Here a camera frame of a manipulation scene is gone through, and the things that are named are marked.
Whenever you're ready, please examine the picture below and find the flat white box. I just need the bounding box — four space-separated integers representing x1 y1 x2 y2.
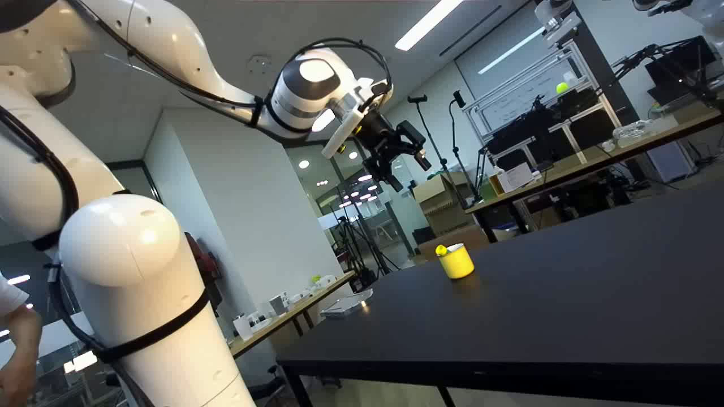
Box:
319 293 373 326

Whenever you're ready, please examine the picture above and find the white shirt sleeve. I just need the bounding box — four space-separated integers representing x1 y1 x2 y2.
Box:
0 273 31 318

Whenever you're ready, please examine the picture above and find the cardboard box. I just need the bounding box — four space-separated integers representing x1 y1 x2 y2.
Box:
411 171 474 237

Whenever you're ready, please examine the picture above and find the black equipment on table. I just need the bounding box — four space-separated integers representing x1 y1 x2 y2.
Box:
642 33 720 108

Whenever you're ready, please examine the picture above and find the low wooden table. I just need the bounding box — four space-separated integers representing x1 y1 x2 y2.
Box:
223 270 356 362

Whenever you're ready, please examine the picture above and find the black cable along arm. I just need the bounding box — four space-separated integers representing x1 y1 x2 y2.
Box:
251 36 396 131

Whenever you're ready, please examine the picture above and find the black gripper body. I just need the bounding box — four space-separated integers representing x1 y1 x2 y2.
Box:
355 111 414 171

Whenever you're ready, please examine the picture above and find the person's forearm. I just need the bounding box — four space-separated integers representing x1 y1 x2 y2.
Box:
0 301 45 407

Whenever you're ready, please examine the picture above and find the long wooden table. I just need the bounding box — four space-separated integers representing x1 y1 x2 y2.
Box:
463 104 724 244

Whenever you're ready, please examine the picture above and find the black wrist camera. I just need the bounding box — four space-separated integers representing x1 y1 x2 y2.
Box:
396 118 433 171

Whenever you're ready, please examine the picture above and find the long ceiling light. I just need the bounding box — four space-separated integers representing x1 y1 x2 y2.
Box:
394 0 466 54

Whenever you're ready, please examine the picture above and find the black tripod stand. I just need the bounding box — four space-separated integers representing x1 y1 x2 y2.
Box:
404 93 471 205

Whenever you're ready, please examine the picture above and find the yellow mug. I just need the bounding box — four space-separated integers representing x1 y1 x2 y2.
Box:
438 241 476 283

